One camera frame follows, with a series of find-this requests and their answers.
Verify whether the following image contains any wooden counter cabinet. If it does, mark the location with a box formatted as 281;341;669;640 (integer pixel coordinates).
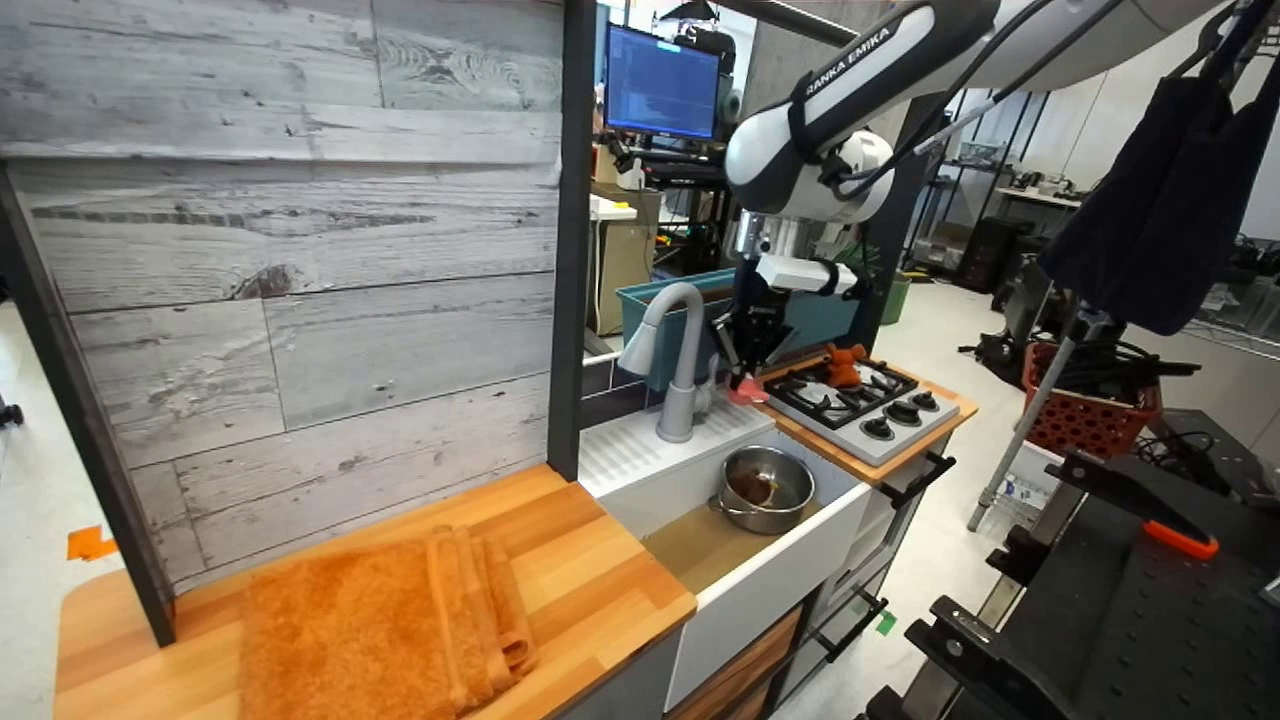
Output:
55;394;975;720

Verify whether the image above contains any teal planter box left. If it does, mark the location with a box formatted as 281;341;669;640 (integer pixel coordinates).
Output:
615;270;732;394

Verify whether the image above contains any wood plank backsplash panel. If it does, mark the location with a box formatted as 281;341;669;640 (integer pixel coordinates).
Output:
0;0;563;597

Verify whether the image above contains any black perforated table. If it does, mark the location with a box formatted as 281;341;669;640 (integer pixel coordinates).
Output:
858;407;1280;720

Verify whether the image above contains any brown white plush toy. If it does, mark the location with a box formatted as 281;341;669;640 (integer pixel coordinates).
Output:
732;473;778;507

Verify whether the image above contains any teal planter box right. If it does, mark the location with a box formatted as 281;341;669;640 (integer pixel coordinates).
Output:
784;287;872;353

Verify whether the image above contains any white sink basin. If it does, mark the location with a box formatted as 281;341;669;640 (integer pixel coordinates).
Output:
575;407;888;708

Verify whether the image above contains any red crate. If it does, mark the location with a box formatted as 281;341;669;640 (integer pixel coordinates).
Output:
1030;382;1161;462

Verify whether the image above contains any grey sink faucet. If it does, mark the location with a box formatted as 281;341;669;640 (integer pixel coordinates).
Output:
619;280;703;443

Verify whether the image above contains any grey toy stove top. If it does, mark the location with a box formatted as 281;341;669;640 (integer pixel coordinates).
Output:
764;362;960;465

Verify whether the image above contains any orange plush toy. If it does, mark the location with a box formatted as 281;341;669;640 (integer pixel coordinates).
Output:
826;344;869;388

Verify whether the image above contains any orange folded towel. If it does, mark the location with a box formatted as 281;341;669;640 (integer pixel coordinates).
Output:
240;526;536;720

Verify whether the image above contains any computer monitor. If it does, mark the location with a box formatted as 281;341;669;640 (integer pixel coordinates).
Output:
604;24;721;142

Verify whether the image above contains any pink plush toy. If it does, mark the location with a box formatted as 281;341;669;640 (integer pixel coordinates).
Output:
732;377;770;407

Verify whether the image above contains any teal planter box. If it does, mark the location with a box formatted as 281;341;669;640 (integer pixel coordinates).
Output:
615;270;732;394
784;287;872;353

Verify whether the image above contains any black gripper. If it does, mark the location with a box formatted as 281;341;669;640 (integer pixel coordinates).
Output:
732;284;794;371

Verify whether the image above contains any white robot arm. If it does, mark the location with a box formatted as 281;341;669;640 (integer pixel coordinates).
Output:
721;0;1224;371

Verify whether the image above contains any black hanging bag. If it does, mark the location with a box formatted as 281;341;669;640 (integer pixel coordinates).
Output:
1044;0;1280;335

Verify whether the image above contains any steel pot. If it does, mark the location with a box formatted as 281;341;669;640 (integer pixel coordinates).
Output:
714;443;815;538

